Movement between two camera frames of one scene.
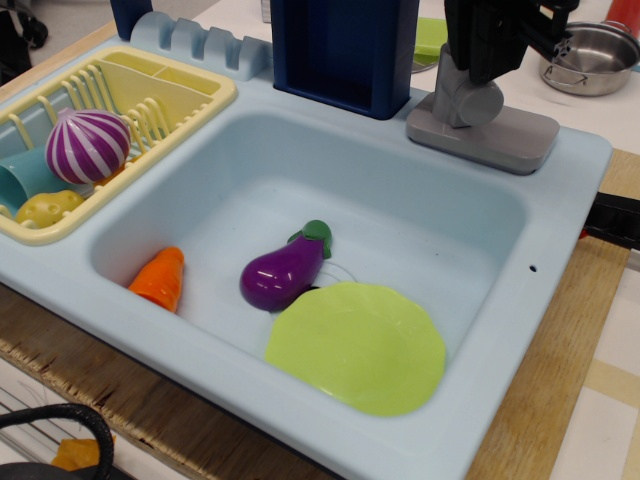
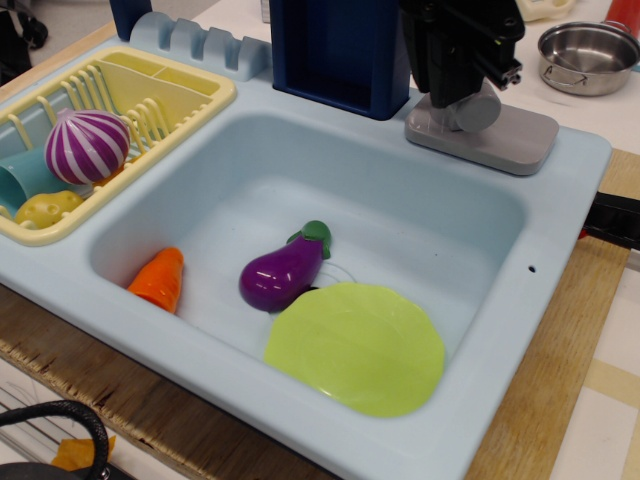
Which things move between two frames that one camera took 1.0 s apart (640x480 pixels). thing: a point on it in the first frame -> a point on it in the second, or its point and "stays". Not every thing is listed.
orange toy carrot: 159,280 stays
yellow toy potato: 47,208 stays
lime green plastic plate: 359,347 stays
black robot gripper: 488,37 -> 453,43
